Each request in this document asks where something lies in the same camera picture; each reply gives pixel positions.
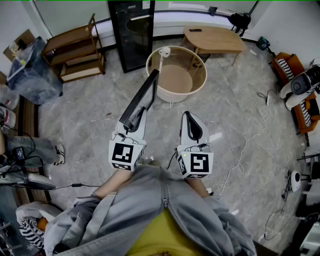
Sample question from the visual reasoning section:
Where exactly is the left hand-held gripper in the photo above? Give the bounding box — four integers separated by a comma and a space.
108, 107, 148, 173

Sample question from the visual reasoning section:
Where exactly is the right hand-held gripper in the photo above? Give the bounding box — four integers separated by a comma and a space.
174, 111, 215, 179

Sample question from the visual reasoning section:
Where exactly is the black framed nature picture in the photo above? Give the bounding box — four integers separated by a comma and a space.
119, 68, 160, 131

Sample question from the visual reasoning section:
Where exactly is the person's right forearm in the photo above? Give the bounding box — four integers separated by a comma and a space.
185, 176, 210, 199

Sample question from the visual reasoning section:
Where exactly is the person's left forearm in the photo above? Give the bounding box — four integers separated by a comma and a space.
93, 167, 136, 201

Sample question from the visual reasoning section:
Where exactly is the round glass-top side table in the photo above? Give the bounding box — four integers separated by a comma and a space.
145, 45, 208, 104

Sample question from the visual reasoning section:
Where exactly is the person's grey jacket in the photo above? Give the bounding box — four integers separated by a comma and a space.
43, 164, 258, 256

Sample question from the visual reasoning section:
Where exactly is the black glass-door cabinet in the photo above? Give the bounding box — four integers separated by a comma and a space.
107, 0, 156, 74

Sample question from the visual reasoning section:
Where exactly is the oval wooden table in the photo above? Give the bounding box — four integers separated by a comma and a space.
179, 25, 248, 67

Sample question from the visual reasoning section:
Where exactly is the wooden slatted bench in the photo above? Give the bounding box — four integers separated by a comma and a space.
13, 94, 52, 205

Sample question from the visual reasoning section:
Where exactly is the person's yellow shirt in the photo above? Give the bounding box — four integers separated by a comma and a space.
124, 208, 208, 256

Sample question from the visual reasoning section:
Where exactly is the blue plastic-covered bundle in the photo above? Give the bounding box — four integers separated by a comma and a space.
5, 36, 64, 106

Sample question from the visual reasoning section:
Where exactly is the wooden open shelf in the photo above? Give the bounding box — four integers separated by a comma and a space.
40, 13, 107, 84

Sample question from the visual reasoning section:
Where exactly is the white round device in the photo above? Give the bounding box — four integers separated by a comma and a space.
286, 169, 302, 193

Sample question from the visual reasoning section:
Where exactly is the black white striped cushion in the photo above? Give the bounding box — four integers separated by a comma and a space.
18, 216, 46, 249
277, 58, 296, 81
298, 99, 313, 127

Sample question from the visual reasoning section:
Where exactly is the teal and black tool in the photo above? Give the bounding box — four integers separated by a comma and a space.
256, 36, 276, 57

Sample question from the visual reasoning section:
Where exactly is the small black box device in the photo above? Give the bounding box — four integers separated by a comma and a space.
12, 146, 26, 161

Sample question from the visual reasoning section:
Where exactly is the black and white electronic device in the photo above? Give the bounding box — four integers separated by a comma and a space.
289, 64, 320, 96

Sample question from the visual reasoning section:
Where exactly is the black bag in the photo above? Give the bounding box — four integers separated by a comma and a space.
228, 12, 252, 38

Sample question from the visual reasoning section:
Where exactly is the white plastic jug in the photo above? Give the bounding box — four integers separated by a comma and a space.
0, 104, 17, 128
0, 84, 20, 111

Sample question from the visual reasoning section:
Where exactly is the orange sofa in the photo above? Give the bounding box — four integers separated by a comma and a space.
271, 51, 320, 135

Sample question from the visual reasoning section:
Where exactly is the brown cardboard box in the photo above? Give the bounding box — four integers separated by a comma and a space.
2, 28, 36, 63

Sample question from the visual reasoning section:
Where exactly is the white floor cable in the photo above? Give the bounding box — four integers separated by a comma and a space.
218, 107, 269, 197

